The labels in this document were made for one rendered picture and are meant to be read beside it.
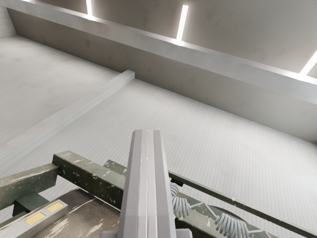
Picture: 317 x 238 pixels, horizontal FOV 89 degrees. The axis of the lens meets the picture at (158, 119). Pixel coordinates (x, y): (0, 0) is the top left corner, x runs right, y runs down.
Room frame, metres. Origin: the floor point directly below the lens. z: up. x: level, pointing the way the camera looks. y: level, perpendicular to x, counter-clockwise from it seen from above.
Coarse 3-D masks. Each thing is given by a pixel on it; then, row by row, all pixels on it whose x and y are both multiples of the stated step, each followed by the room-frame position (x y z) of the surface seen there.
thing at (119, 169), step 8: (112, 168) 1.32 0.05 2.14; (120, 168) 1.29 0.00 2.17; (88, 192) 1.42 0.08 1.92; (192, 200) 1.02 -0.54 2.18; (192, 208) 1.02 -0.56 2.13; (200, 208) 0.99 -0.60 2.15; (208, 216) 0.97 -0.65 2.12; (232, 216) 0.90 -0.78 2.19; (248, 224) 0.86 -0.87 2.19; (264, 232) 0.82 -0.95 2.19
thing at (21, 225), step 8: (64, 208) 0.78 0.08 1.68; (32, 216) 0.75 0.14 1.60; (48, 216) 0.75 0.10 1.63; (56, 216) 0.78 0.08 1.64; (16, 224) 0.73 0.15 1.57; (24, 224) 0.73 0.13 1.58; (40, 224) 0.74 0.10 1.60; (48, 224) 0.77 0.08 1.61; (0, 232) 0.71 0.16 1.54; (8, 232) 0.71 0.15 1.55; (16, 232) 0.71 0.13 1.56; (24, 232) 0.71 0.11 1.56; (32, 232) 0.74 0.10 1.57
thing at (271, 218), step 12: (180, 180) 0.54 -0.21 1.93; (192, 180) 0.52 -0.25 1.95; (204, 192) 0.50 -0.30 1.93; (216, 192) 0.47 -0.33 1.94; (180, 204) 0.52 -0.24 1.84; (240, 204) 0.44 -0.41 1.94; (180, 216) 0.54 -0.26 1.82; (216, 216) 0.49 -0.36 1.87; (228, 216) 0.46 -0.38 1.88; (264, 216) 0.41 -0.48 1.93; (276, 216) 0.39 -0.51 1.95; (216, 228) 0.49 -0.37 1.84; (228, 228) 0.46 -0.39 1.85; (240, 228) 0.44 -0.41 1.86; (288, 228) 0.38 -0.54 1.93; (300, 228) 0.36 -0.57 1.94
